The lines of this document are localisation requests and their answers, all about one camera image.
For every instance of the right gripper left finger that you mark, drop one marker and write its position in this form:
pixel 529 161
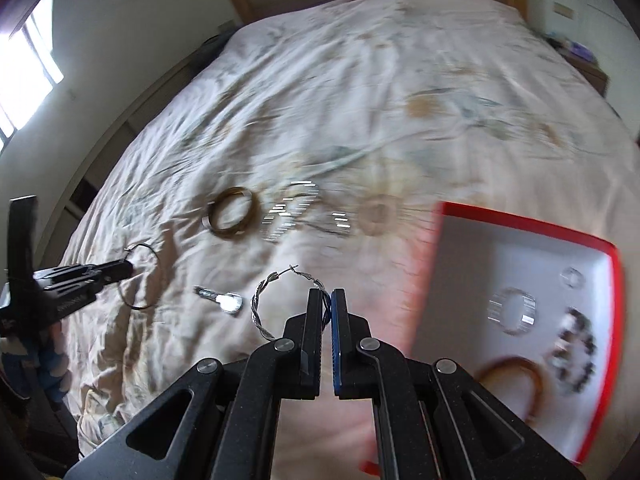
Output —
pixel 302 365

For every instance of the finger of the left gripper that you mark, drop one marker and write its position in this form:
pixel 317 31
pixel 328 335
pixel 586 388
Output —
pixel 107 272

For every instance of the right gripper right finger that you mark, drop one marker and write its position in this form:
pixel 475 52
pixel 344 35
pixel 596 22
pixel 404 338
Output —
pixel 352 378

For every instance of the large thin silver hoop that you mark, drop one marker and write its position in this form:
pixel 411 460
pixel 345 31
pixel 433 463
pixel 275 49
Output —
pixel 137 275

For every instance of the silver wrist watch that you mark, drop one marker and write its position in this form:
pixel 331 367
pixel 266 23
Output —
pixel 228 302

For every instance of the twisted silver hoop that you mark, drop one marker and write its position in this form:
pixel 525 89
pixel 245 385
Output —
pixel 284 301

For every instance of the dark brown bangle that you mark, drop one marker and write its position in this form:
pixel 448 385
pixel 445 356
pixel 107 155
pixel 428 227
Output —
pixel 231 212

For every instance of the amber resin bangle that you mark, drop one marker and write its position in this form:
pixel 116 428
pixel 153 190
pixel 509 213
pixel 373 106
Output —
pixel 517 375

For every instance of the red jewelry box tray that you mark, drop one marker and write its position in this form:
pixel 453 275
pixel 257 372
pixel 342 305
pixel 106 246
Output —
pixel 479 284

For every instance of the floral white bed duvet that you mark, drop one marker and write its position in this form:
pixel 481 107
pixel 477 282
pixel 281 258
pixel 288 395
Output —
pixel 350 121

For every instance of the window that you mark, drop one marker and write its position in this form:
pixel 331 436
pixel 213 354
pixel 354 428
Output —
pixel 29 72

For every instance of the dark bag beside bed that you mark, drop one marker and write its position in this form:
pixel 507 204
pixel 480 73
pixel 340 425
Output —
pixel 207 53

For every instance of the wooden nightstand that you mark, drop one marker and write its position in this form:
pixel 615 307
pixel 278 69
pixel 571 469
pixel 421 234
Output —
pixel 590 70

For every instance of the purple tissue box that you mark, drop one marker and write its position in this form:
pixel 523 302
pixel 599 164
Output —
pixel 579 50

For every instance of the low wall shelf unit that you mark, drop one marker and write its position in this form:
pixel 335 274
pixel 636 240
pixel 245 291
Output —
pixel 101 160

